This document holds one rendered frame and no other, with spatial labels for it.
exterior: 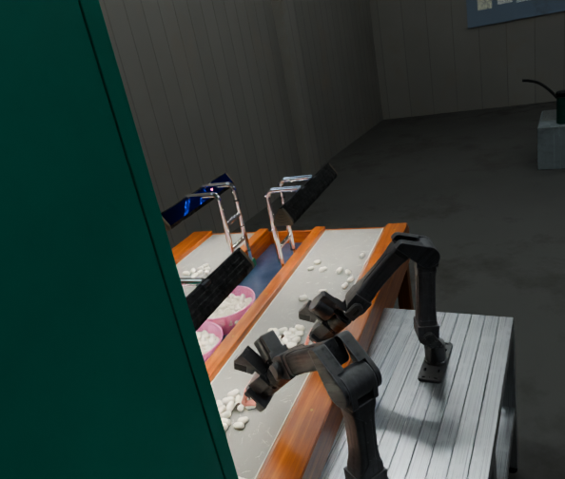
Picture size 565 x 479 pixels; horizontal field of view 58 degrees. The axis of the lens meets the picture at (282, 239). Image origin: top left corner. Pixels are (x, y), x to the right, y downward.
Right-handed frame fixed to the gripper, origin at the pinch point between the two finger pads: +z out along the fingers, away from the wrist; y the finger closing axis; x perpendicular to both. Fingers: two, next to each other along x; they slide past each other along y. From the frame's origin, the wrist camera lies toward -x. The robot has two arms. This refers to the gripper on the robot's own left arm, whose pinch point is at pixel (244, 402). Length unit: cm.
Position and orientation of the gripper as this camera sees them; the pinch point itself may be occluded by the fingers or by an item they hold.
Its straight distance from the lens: 142.7
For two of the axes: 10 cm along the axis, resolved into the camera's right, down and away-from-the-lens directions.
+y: -3.6, 4.0, -8.4
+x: 7.3, 6.8, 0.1
